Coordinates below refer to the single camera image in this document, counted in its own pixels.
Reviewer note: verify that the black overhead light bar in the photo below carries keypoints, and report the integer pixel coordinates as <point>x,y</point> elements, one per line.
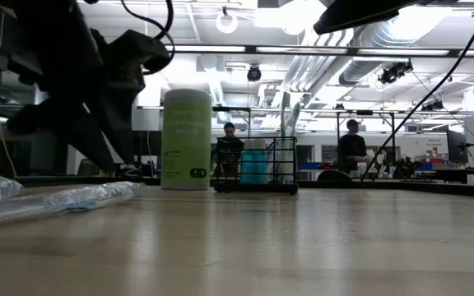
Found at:
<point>253,49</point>

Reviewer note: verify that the clear plastic bag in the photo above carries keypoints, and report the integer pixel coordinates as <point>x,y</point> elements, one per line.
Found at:
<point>56,203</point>

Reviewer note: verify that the black ceiling camera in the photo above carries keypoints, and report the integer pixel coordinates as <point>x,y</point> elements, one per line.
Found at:
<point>254,73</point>
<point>393,73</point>
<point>432,105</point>

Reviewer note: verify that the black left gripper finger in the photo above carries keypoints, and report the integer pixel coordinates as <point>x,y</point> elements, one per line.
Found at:
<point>93,140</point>
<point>119,131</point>

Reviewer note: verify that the dark office chair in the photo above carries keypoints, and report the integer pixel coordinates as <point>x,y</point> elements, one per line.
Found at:
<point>84,169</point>

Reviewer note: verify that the black aluminium table frame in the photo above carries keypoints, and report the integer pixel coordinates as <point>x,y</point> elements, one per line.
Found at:
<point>47,179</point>

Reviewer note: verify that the green disinfecting wipes canister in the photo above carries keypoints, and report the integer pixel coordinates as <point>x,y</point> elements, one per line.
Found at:
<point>186,140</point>

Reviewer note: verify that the person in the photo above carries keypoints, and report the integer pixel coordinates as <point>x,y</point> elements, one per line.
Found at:
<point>229,128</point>
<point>352,148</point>

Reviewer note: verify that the black computer monitor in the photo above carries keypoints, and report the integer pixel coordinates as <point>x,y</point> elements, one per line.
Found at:
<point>152,142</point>
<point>456,146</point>

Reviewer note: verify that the blue storage bin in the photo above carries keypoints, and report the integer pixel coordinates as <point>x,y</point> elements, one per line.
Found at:
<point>309,165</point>
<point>424,166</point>

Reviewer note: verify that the silver ventilation duct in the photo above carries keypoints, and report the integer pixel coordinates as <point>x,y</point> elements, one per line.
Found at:
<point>364,66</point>

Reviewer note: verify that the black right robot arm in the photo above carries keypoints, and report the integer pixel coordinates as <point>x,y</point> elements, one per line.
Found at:
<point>356,14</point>

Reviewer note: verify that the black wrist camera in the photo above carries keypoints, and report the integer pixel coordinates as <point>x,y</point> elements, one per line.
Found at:
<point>138,51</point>

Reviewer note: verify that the tall black metal frame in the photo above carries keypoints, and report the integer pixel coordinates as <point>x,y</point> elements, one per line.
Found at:
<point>230,109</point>

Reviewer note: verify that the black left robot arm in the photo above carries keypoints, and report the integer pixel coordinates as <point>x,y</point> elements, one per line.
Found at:
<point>35,33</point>

